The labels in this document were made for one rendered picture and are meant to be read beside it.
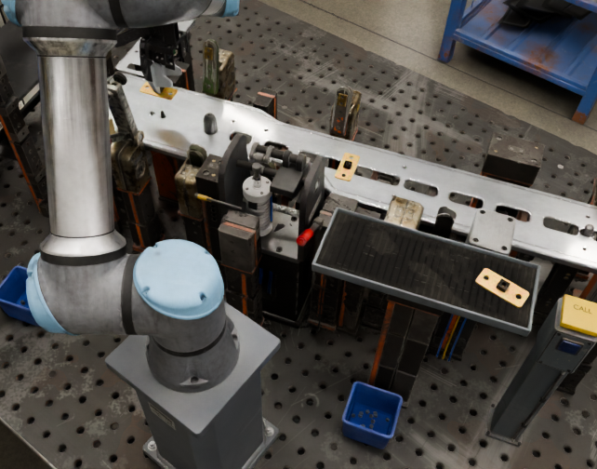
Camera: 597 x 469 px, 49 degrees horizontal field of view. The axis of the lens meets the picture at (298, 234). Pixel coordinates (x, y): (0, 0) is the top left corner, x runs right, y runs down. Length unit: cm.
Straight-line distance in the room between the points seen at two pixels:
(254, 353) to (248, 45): 147
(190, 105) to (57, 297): 83
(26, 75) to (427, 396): 123
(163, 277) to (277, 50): 154
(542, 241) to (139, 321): 87
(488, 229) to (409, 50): 241
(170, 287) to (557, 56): 286
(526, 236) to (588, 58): 220
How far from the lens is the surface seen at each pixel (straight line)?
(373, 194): 144
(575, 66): 347
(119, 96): 139
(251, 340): 110
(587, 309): 118
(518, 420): 145
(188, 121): 161
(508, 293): 114
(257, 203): 130
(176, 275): 90
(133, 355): 111
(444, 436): 150
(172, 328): 93
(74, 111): 89
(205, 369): 103
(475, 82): 349
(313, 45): 237
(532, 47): 353
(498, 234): 129
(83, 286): 93
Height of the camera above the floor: 206
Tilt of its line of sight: 51 degrees down
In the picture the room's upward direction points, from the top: 2 degrees clockwise
